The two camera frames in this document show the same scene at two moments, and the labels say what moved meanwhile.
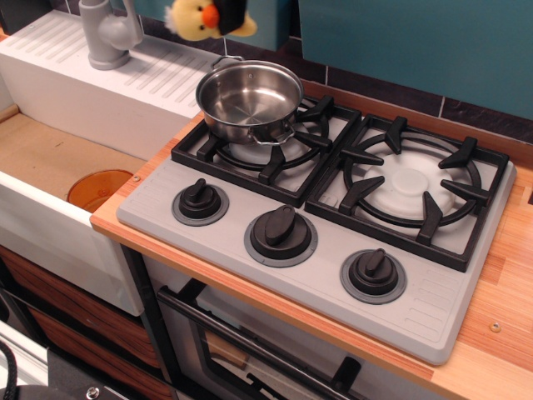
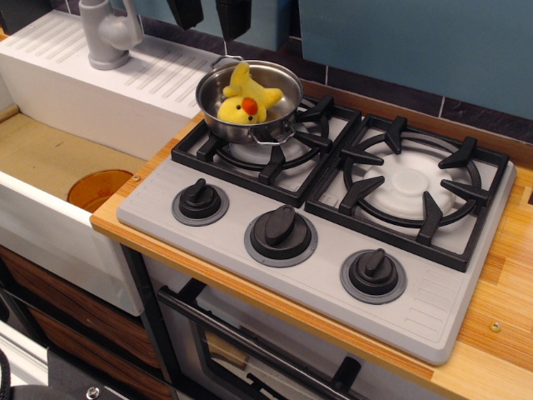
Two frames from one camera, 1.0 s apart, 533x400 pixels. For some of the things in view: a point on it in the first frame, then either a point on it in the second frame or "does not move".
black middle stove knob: (281, 237) does not move
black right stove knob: (373, 277) does not move
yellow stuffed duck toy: (197, 20) → (246, 101)
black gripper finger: (231, 14) does not move
